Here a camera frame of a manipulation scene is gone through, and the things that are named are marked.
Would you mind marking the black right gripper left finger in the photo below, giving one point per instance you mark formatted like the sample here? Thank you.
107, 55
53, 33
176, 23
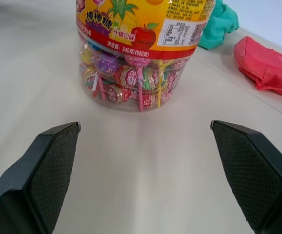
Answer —
46, 170

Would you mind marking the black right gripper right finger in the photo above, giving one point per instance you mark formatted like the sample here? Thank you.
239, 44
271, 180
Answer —
250, 175

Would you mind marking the purple wrapped lollipop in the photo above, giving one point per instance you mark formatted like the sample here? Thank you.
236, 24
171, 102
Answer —
106, 63

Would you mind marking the red wrapped lollipop pink stick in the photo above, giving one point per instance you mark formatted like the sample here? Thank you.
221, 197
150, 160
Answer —
130, 76

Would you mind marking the green wrapped lollipop yellow stick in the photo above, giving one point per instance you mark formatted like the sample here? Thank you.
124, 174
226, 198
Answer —
150, 79

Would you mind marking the clear plastic lollipop jar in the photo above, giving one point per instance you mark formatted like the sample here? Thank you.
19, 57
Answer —
141, 48

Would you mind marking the red cloth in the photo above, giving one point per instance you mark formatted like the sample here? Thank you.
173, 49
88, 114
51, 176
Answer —
267, 68

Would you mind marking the teal cloth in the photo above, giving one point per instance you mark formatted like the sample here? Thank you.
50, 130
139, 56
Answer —
217, 26

